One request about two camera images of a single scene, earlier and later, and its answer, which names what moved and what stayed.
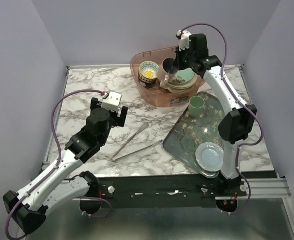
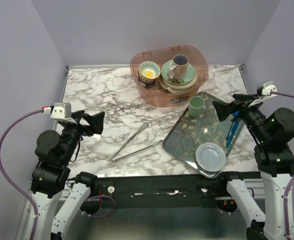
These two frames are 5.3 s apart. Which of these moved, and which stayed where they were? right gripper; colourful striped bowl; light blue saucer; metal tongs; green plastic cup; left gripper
Moved: left gripper; right gripper
Stayed: colourful striped bowl; metal tongs; green plastic cup; light blue saucer
